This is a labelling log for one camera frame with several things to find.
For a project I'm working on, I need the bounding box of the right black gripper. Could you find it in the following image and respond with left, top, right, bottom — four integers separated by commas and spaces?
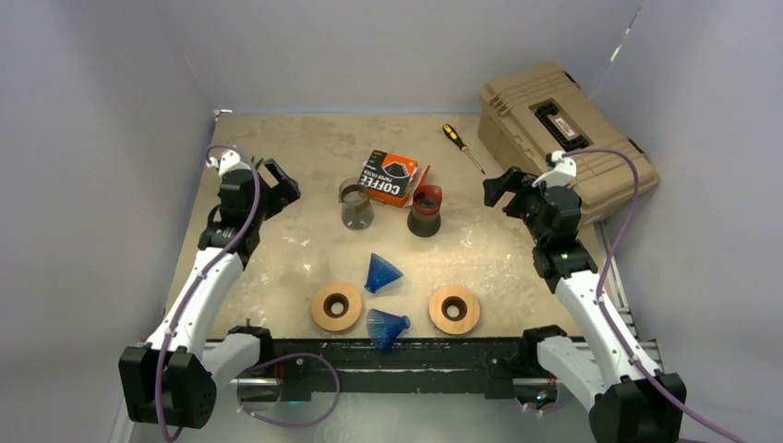
484, 166, 549, 245

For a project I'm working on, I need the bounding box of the red black coffee carafe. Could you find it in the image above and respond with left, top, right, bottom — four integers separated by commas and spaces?
407, 185, 443, 237

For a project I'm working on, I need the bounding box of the grey glass carafe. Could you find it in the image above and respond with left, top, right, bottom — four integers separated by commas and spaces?
338, 177, 375, 231

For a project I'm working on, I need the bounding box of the orange coffee filter box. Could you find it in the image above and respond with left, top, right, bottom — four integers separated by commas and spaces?
358, 150, 430, 208

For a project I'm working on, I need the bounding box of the wooden dripper ring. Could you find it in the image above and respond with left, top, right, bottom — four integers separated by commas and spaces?
309, 280, 363, 334
428, 284, 482, 337

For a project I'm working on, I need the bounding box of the blue glass dripper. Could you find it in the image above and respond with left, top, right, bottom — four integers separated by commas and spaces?
364, 253, 404, 293
367, 308, 411, 351

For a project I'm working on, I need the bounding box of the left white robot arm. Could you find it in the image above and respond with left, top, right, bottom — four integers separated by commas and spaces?
118, 152, 301, 429

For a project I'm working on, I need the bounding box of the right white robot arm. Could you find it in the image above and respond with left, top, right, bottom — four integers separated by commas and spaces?
483, 167, 687, 442

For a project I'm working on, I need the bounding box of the tan plastic tool case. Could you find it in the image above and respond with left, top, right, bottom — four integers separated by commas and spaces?
478, 62, 658, 224

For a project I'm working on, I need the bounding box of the yellow black screwdriver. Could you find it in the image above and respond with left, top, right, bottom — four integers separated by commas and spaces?
442, 124, 486, 174

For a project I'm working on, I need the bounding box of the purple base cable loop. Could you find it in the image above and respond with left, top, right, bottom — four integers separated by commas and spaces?
235, 353, 342, 430

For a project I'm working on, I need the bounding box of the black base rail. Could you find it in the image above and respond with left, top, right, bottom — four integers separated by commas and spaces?
234, 338, 567, 408

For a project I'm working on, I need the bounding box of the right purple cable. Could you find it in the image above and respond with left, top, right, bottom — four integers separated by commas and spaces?
565, 146, 751, 443

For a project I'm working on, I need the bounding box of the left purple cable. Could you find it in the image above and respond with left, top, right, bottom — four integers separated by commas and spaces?
153, 144, 263, 443

